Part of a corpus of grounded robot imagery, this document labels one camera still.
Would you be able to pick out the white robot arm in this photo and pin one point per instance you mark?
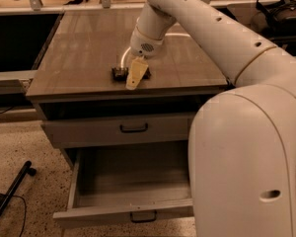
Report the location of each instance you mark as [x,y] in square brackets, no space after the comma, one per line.
[242,142]

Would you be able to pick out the black drawer handle top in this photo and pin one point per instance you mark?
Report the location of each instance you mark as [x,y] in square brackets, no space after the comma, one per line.
[133,128]

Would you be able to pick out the chocolate rxbar wrapper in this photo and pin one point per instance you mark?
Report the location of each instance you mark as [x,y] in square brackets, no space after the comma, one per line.
[120,74]

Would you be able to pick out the black drawer handle middle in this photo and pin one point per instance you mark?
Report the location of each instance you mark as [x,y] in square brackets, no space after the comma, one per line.
[143,216]

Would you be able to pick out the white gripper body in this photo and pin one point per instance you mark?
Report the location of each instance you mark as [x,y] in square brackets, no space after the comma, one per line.
[143,46]

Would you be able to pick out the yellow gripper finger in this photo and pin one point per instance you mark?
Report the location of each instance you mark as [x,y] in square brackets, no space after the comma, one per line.
[136,72]

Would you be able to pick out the black headset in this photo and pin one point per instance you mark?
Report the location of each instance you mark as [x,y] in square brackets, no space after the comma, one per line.
[279,16]

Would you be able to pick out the grey wooden drawer cabinet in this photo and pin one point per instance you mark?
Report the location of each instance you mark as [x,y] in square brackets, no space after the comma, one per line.
[74,79]

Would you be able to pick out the closed top drawer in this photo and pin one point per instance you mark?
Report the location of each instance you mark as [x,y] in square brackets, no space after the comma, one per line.
[88,132]

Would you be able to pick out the black stand leg with wheel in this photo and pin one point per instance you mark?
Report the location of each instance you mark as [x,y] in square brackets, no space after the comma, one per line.
[27,169]

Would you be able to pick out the open middle drawer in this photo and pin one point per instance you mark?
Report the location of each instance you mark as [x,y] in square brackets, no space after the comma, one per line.
[109,182]

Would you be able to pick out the black drawer handle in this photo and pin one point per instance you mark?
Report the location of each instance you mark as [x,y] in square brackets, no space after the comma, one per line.
[133,128]
[143,216]

